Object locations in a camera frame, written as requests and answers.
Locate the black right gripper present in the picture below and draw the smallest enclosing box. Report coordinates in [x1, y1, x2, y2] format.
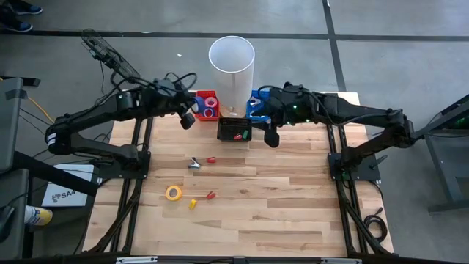
[262, 83, 312, 128]

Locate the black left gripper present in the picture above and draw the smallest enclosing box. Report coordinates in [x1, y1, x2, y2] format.
[144, 77, 199, 117]

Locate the blue tape roll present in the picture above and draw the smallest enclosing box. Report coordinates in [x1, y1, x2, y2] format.
[191, 96, 206, 114]

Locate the yellow tape roll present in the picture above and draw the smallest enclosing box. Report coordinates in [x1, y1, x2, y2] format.
[165, 185, 183, 202]

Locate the red plastic basket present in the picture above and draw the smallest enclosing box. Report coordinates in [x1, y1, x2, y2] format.
[194, 89, 221, 122]

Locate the blue plastic basket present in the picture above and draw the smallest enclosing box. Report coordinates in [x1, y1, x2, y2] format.
[245, 89, 272, 124]

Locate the black plastic basket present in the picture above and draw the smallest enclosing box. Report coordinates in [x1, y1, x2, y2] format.
[216, 117, 253, 143]

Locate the white cylindrical tube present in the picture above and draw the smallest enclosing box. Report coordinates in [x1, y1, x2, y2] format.
[208, 34, 256, 119]

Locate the white printed box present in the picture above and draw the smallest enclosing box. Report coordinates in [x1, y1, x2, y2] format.
[40, 164, 95, 208]

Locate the grey metal side table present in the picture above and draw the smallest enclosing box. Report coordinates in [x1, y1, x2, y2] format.
[413, 93, 469, 214]
[0, 76, 100, 262]

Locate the person's blue shoe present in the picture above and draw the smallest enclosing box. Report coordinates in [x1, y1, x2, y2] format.
[14, 1, 43, 15]
[0, 18, 34, 33]

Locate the yellow white spray can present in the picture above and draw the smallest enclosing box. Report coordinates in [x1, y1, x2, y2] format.
[23, 205, 53, 227]

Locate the black metal table frame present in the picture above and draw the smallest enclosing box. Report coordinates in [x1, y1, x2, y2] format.
[83, 90, 395, 257]

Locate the black floor cable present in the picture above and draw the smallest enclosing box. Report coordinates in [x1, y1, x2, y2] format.
[16, 60, 117, 155]

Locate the black wire floor fan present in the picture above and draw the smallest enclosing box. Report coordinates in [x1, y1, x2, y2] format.
[80, 28, 142, 84]

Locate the black coiled cable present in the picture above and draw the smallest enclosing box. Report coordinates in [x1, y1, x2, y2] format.
[363, 207, 388, 243]

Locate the yellow extension cable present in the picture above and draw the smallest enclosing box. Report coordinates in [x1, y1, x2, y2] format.
[0, 76, 56, 124]

